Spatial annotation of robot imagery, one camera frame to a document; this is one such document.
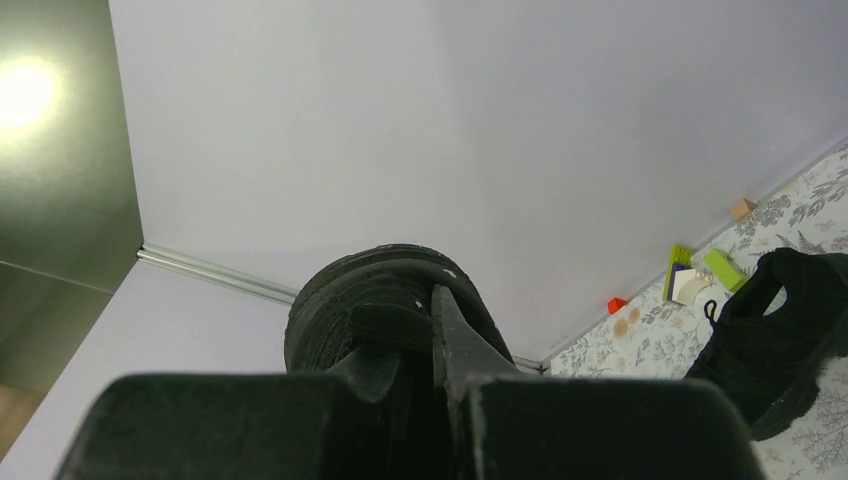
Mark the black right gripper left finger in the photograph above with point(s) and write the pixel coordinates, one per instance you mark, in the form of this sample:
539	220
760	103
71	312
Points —
337	424

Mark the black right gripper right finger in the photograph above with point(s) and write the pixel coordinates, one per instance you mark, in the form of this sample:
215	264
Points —
505	424

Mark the black sneaker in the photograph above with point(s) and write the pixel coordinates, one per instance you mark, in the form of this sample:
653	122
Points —
382	294
772	338

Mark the small orange-red block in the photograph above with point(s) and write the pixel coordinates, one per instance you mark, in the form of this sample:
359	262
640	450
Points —
615	304

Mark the floral patterned mat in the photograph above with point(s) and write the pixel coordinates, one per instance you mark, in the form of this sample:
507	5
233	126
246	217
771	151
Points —
654	338

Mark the green purple white block stack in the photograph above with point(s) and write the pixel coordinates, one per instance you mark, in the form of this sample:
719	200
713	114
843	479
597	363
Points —
683	282

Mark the lime green long brick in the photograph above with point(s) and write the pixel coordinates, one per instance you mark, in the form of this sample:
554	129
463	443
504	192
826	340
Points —
725	270

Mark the tan wooden cube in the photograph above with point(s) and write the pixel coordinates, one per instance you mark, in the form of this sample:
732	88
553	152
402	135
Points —
742	208

